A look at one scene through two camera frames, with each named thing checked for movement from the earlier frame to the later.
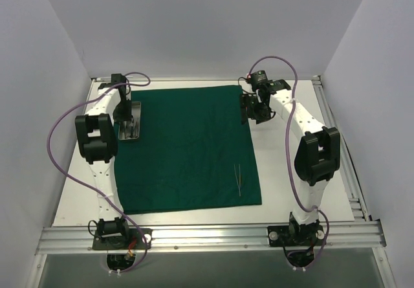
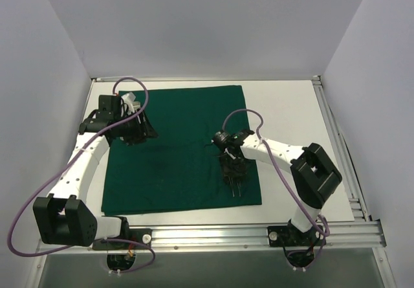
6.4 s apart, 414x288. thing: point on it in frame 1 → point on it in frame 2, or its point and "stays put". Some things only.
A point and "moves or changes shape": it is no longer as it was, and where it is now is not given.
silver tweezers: (136, 129) moves or changes shape
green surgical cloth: (193, 153) stays put
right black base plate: (294, 235) stays put
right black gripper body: (246, 105) → (234, 175)
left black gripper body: (126, 117) → (141, 127)
